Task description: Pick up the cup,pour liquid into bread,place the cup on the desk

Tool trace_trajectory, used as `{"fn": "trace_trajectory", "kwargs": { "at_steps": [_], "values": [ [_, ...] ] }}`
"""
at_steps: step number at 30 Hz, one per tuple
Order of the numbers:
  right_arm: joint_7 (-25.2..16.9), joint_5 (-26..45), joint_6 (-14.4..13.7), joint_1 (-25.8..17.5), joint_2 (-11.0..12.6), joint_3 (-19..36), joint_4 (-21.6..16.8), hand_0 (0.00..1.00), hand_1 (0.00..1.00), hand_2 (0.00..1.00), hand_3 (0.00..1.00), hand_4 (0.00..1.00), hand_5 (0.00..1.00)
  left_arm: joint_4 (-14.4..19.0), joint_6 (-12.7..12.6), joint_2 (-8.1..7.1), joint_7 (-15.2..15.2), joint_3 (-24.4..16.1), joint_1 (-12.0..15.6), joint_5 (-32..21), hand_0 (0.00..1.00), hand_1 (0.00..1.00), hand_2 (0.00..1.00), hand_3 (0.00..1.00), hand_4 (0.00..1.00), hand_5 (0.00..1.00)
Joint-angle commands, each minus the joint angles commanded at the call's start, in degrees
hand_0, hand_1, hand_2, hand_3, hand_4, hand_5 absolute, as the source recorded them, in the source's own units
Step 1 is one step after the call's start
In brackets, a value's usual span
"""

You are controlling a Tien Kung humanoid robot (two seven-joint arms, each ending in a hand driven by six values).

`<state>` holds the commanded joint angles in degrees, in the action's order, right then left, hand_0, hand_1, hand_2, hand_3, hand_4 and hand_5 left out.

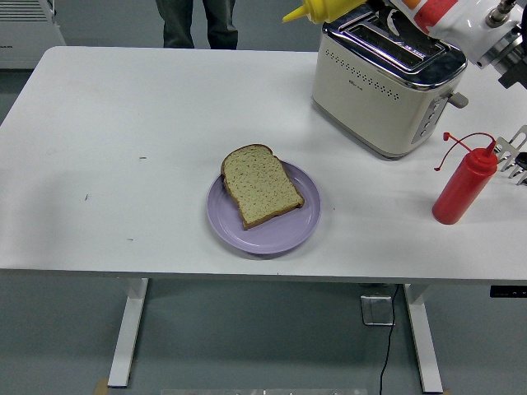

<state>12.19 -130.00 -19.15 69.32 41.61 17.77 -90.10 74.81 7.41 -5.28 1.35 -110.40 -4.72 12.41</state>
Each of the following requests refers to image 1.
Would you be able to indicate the white appliance with vents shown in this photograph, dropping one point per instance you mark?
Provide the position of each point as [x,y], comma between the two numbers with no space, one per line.
[24,41]

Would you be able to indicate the black desk control panel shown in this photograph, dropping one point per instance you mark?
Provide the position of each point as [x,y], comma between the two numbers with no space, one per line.
[508,291]

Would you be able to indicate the bread slice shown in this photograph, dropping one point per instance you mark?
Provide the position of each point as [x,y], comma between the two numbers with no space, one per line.
[259,189]
[224,182]

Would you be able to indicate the red squeeze bottle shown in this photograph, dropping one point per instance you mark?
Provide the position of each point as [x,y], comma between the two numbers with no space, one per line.
[461,193]

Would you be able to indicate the metal floor socket box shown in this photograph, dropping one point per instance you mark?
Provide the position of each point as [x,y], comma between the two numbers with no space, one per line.
[372,308]

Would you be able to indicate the yellow squeeze bottle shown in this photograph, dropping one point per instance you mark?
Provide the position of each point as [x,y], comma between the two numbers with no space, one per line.
[325,10]

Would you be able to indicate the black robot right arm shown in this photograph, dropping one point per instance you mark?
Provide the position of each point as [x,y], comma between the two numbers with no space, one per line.
[514,70]

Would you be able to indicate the cream and chrome toaster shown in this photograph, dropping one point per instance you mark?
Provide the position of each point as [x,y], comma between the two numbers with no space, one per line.
[370,103]

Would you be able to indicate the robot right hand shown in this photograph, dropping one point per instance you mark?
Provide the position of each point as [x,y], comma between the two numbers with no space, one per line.
[449,20]

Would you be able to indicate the purple plate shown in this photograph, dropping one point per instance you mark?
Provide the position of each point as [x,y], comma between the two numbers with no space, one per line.
[280,230]

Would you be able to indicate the person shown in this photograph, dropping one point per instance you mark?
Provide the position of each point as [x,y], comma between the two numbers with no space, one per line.
[177,24]

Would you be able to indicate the white table leg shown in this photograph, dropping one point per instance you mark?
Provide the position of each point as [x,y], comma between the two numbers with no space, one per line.
[127,329]
[424,337]

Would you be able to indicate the silver metal tongs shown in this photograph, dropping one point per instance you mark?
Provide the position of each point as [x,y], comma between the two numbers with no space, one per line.
[508,158]

